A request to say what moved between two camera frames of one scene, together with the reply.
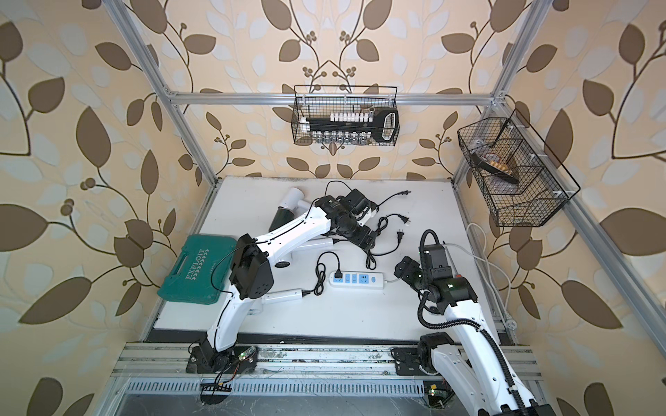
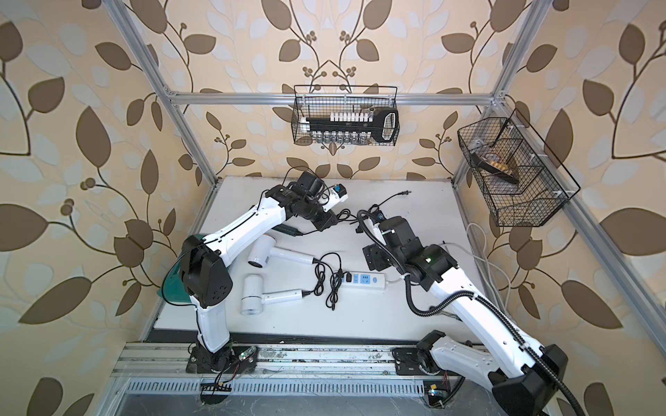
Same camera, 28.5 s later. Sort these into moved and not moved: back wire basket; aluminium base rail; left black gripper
Moved: left black gripper
Not moved: back wire basket; aluminium base rail
